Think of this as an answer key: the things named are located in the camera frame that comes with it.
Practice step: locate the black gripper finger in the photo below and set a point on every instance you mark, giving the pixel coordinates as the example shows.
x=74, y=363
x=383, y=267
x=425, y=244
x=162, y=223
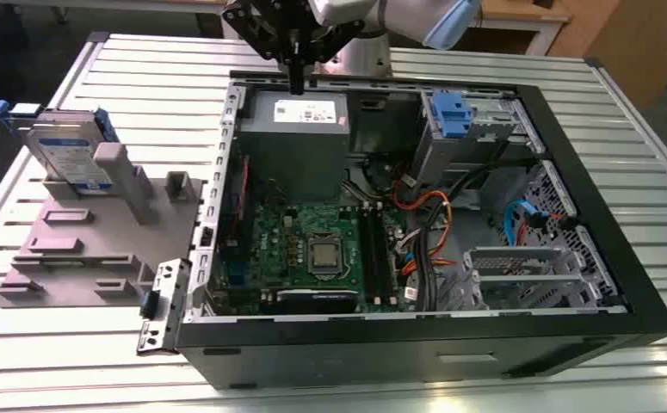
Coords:
x=249, y=34
x=332, y=43

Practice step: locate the hard disk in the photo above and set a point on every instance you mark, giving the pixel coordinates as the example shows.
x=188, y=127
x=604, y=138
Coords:
x=74, y=163

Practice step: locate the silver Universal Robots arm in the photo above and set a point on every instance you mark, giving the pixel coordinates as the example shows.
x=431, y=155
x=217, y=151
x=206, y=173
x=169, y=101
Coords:
x=361, y=56

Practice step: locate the metal disk bay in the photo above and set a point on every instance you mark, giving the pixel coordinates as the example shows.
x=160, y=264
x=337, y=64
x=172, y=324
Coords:
x=528, y=279

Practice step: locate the blue drive latch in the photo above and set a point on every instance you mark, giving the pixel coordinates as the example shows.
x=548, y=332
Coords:
x=449, y=116

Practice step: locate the grey power supply unit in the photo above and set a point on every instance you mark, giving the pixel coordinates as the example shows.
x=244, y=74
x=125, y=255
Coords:
x=292, y=159

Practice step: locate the grey metal drive cage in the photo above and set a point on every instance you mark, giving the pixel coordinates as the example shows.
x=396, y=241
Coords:
x=441, y=159

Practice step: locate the CPU socket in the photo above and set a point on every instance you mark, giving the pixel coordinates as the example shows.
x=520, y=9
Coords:
x=324, y=236

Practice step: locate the black RAM slot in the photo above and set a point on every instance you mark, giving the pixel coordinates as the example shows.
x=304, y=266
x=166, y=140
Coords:
x=368, y=254
x=383, y=254

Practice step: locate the silver CPU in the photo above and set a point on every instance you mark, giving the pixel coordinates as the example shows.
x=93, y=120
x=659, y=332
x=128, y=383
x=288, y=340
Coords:
x=324, y=256

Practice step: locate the green motherboard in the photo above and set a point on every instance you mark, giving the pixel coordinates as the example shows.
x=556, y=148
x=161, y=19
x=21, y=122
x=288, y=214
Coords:
x=274, y=258

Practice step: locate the wooden cabinet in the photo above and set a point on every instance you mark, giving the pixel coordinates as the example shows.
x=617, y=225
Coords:
x=625, y=38

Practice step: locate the grey parts rack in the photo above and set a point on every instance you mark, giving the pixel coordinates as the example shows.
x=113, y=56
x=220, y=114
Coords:
x=109, y=241

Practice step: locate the black graphics card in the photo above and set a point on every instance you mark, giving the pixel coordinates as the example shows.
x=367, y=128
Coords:
x=309, y=301

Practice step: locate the black open PC case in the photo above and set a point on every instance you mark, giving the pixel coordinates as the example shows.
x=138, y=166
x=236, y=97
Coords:
x=367, y=357

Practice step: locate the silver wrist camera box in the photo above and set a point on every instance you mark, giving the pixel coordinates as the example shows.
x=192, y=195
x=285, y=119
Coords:
x=332, y=10

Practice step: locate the wooden desk white frame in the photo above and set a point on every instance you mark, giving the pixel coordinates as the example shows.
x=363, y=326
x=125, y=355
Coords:
x=528, y=18

